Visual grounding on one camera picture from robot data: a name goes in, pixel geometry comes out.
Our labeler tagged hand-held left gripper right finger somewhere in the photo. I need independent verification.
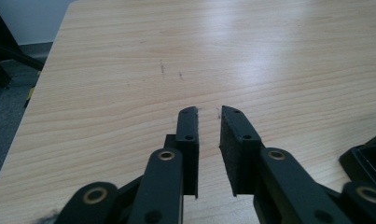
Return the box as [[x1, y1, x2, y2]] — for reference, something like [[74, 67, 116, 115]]
[[219, 105, 266, 198]]

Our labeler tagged yellow and black tape strip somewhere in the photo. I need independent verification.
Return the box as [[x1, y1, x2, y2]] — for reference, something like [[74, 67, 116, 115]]
[[22, 86, 36, 108]]

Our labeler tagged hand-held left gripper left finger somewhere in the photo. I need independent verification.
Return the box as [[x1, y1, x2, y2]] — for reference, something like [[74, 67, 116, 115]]
[[163, 105, 200, 199]]

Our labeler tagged black metal frame stand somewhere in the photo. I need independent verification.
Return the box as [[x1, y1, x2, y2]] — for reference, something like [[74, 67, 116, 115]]
[[0, 0, 46, 90]]

